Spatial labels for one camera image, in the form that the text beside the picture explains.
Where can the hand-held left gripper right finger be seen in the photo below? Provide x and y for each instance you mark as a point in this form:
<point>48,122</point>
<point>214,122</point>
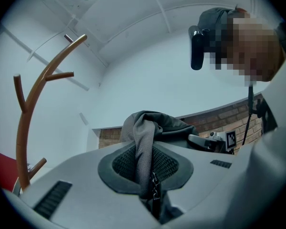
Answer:
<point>205,175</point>

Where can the person's head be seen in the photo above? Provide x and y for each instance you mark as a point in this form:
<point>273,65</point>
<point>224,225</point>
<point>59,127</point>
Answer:
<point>252,44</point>

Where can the dark grey backpack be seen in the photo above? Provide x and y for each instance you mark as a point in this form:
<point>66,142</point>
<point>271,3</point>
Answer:
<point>166,125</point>

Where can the wooden coat stand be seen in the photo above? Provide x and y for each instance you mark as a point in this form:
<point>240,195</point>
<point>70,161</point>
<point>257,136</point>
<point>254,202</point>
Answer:
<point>22,132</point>

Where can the white wall plate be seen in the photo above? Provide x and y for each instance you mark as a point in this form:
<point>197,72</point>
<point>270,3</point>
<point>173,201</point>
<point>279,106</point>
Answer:
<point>84,119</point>

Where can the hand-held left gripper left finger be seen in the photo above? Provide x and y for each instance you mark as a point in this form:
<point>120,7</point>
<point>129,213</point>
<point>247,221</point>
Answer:
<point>85,199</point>

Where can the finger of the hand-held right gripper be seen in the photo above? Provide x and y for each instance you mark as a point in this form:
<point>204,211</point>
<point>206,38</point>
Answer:
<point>200,142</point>

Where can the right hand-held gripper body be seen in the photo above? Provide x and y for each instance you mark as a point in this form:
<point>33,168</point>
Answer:
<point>230,139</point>

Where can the person's dark top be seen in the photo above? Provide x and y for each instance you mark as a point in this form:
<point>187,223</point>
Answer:
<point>270,120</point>

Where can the white wall conduit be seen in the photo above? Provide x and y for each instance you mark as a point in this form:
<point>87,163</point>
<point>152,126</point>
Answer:
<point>16,36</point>

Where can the black chest mount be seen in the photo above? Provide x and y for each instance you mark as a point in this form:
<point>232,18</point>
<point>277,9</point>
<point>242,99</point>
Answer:
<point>259,108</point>

